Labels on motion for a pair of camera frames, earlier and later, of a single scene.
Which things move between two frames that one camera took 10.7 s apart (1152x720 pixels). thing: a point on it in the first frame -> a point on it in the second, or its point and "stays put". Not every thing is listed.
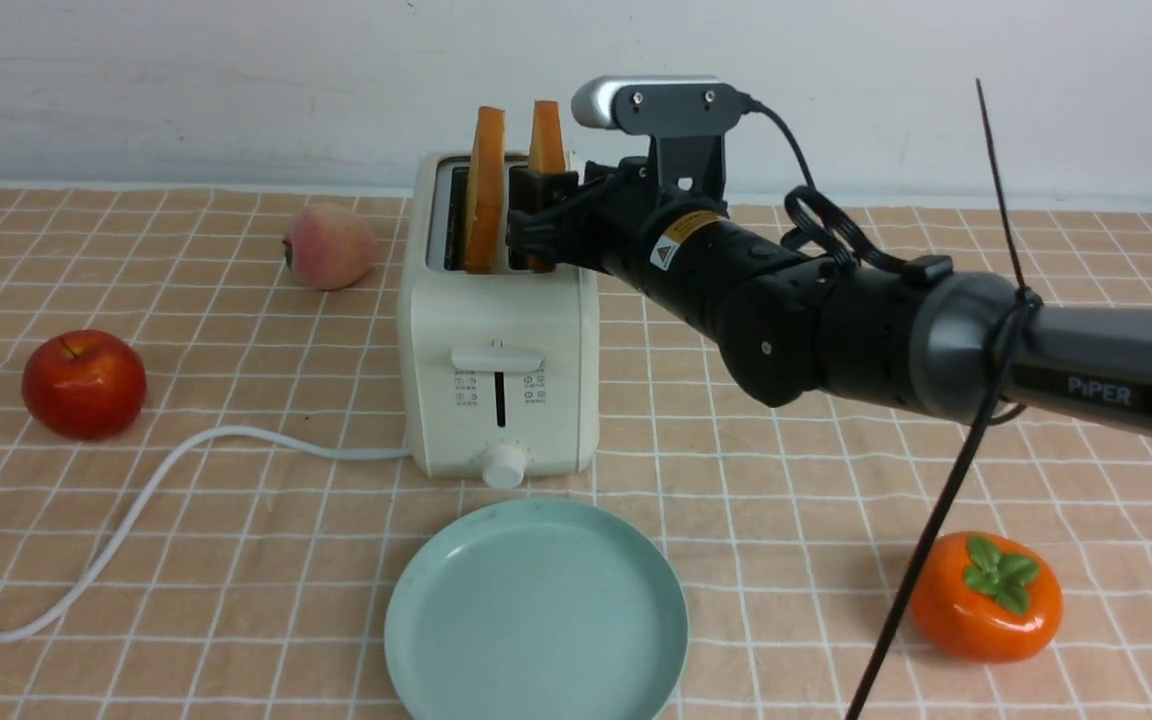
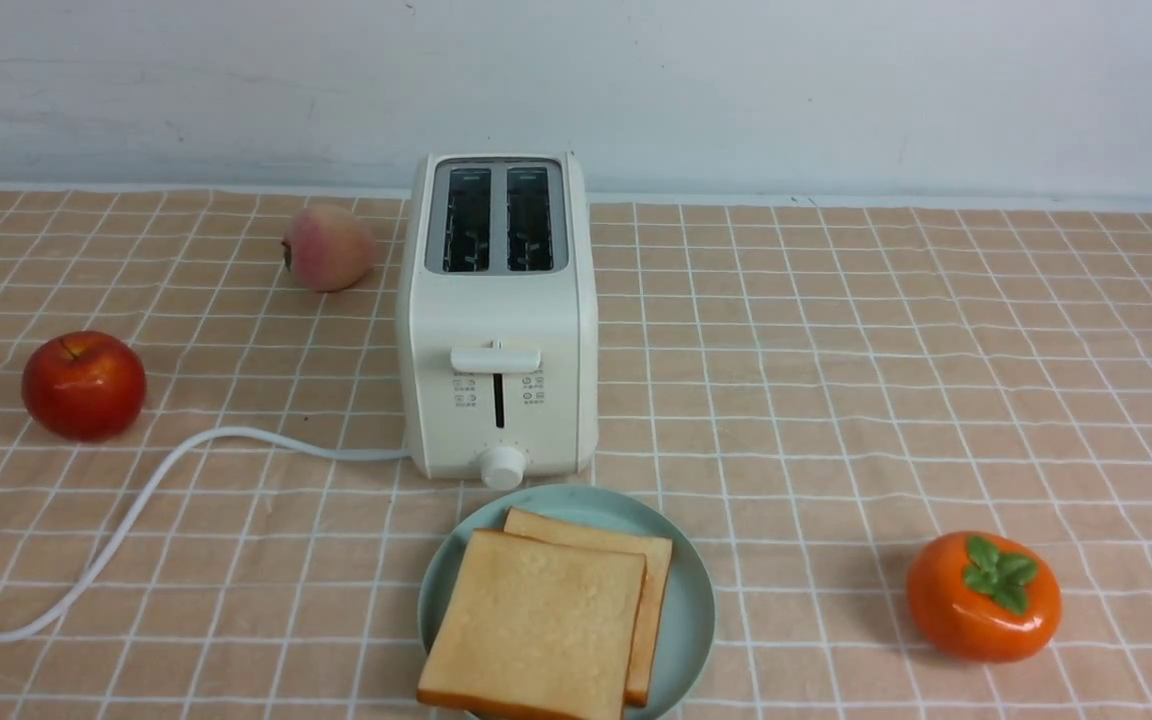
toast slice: (547, 155) -> (657, 554)
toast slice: (483, 247) -> (539, 628)
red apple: (85, 385) stays put
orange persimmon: (987, 598) stays put
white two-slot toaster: (499, 371) stays put
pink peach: (330, 246) stays put
